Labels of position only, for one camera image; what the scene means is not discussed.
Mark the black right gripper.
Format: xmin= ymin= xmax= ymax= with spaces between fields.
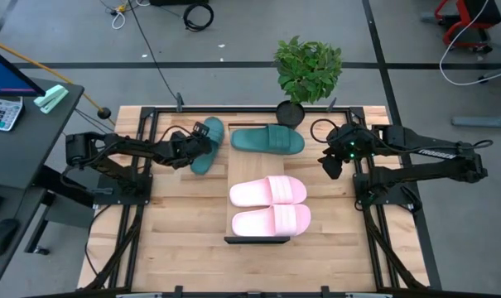
xmin=316 ymin=123 xmax=378 ymax=181

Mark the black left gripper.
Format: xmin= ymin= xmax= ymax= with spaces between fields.
xmin=166 ymin=121 xmax=214 ymax=169

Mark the green rubber slide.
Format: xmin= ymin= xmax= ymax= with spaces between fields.
xmin=229 ymin=123 xmax=306 ymax=156
xmin=190 ymin=116 xmax=226 ymax=176

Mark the pink rubber slide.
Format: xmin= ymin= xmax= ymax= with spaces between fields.
xmin=231 ymin=203 xmax=312 ymax=238
xmin=229 ymin=175 xmax=308 ymax=209

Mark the green plant in black pot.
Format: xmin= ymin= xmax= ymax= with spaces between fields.
xmin=273 ymin=35 xmax=344 ymax=130

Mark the mint green stapler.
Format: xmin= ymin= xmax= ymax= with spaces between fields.
xmin=32 ymin=84 xmax=70 ymax=115

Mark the black desk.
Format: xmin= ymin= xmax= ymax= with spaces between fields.
xmin=0 ymin=78 xmax=86 ymax=291

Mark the red and black cart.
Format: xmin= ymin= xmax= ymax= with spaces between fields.
xmin=434 ymin=0 xmax=501 ymax=55

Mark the grey calculator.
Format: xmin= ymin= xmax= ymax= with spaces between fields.
xmin=0 ymin=95 xmax=25 ymax=132

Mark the desk computer monitor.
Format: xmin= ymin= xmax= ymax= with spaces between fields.
xmin=0 ymin=41 xmax=46 ymax=98

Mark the black computer mouse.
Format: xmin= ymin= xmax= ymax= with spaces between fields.
xmin=0 ymin=218 xmax=21 ymax=258

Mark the black cable loop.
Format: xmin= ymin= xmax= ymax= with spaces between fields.
xmin=309 ymin=118 xmax=339 ymax=145

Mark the wooden shelf with black frame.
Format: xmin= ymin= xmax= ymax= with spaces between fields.
xmin=224 ymin=123 xmax=291 ymax=245

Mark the thin black floor cable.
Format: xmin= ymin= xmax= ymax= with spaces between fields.
xmin=127 ymin=0 xmax=181 ymax=105

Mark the coiled black cable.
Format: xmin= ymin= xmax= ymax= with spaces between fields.
xmin=182 ymin=2 xmax=215 ymax=33

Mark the short white cable yellow plug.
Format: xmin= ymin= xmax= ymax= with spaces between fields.
xmin=110 ymin=2 xmax=128 ymax=31

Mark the black aluminium table frame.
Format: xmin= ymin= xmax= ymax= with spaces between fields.
xmin=78 ymin=104 xmax=444 ymax=298

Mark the long white cable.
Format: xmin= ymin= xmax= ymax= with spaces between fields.
xmin=438 ymin=0 xmax=501 ymax=88

